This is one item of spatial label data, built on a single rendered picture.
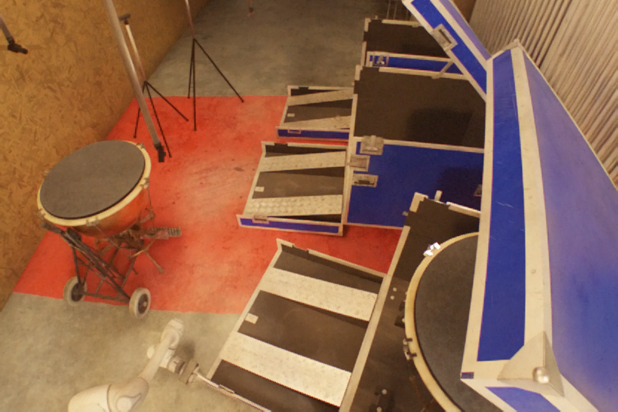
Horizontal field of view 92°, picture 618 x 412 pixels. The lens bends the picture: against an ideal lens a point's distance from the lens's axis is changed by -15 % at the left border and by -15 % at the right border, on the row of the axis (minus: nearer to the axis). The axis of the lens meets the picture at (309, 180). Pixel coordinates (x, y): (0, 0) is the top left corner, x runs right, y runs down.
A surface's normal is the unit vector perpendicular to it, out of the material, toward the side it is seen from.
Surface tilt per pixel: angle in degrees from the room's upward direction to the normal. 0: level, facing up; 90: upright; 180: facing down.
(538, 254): 52
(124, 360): 0
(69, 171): 0
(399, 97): 90
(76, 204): 0
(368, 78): 90
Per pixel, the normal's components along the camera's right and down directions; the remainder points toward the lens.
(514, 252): -0.73, -0.64
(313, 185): -0.03, -0.69
